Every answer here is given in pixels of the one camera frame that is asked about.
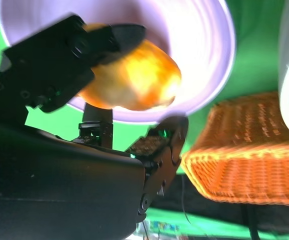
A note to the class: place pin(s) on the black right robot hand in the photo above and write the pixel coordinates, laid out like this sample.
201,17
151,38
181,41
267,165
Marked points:
59,180

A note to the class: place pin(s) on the oval glazed bread roll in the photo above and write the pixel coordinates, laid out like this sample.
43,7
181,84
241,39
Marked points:
139,80

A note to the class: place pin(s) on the orange wicker basket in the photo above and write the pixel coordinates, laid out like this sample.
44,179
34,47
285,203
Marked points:
247,155

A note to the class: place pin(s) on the lavender plate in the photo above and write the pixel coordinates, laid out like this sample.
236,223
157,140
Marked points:
197,37

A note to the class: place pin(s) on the black vertical pole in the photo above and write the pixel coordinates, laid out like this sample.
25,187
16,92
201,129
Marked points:
250,222

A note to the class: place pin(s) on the green table cloth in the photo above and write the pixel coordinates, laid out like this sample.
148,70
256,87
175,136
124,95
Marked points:
254,50

